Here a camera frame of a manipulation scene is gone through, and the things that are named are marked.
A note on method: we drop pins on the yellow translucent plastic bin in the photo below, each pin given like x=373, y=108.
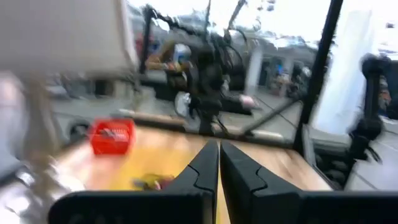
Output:
x=140, y=165

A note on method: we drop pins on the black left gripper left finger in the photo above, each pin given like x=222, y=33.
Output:
x=202, y=174

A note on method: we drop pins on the silver metal lamp base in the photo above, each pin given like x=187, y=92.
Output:
x=31, y=130

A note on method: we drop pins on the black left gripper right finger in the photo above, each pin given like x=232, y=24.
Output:
x=245, y=186

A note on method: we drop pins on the black background equipment stand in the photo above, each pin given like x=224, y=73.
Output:
x=208, y=81

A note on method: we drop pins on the red plastic parts box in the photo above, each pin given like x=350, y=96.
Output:
x=112, y=137

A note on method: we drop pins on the black aluminium table frame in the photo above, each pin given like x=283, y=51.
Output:
x=320, y=62

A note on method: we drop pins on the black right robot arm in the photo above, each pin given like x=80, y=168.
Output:
x=371, y=93

